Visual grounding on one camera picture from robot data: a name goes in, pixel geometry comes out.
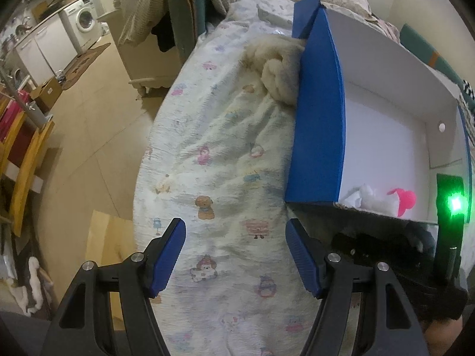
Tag pink soft toy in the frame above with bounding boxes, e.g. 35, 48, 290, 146
387, 188, 417, 217

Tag white fluffy sock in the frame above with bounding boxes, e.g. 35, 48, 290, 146
339, 184, 400, 217

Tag patterned white bed sheet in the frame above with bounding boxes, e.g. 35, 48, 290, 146
134, 0, 319, 355

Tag white box blue edges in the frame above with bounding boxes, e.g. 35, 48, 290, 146
285, 0, 473, 222

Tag yellow wooden rack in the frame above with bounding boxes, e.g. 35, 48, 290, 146
0, 88, 56, 238

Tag cardboard box on floor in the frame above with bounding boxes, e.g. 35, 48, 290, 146
31, 77, 63, 114

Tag brown door mat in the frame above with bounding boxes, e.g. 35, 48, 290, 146
61, 43, 111, 90

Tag cream fluffy blanket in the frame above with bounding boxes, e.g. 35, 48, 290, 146
242, 34, 306, 107

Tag teal headboard cushion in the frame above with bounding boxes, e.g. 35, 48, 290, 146
399, 24, 474, 109

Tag white kitchen cabinet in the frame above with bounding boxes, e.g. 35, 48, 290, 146
15, 14, 78, 85

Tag white washing machine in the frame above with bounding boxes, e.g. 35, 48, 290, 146
60, 0, 102, 55

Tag teal bed footboard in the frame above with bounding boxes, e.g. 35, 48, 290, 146
167, 0, 208, 63

